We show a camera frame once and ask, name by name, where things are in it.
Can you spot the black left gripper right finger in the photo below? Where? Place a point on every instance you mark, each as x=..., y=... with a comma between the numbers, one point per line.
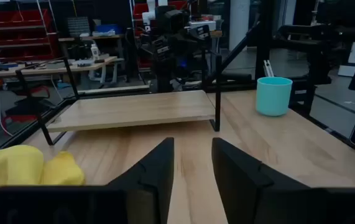
x=242, y=193

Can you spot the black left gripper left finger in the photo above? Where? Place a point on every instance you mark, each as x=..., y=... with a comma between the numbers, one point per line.
x=152, y=186

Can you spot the teal mug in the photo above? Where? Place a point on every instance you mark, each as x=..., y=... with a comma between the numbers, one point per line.
x=273, y=98

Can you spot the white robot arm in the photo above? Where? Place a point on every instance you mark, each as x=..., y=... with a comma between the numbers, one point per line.
x=149, y=15

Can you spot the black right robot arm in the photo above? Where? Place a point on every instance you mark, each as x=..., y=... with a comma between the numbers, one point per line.
x=177, y=46

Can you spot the yellow cloth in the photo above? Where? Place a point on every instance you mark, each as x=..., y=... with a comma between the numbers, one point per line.
x=12, y=168

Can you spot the white bottle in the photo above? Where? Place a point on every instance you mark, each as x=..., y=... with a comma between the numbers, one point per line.
x=94, y=52

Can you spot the wooden workbench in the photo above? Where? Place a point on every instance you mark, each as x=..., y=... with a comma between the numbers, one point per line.
x=56, y=69

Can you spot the blue bin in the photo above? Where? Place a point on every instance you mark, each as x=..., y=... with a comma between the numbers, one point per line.
x=108, y=29

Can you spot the white pillar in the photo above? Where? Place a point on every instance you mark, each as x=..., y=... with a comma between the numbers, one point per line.
x=240, y=25

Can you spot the grey drawer organizer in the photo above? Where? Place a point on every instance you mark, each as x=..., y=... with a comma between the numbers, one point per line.
x=78, y=27

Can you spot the red bin rack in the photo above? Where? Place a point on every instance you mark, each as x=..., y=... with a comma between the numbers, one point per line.
x=18, y=18

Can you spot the white metal bracket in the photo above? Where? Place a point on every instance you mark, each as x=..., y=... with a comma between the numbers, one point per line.
x=268, y=69

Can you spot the black gantry frame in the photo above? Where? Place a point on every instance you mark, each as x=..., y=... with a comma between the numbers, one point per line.
x=262, y=37

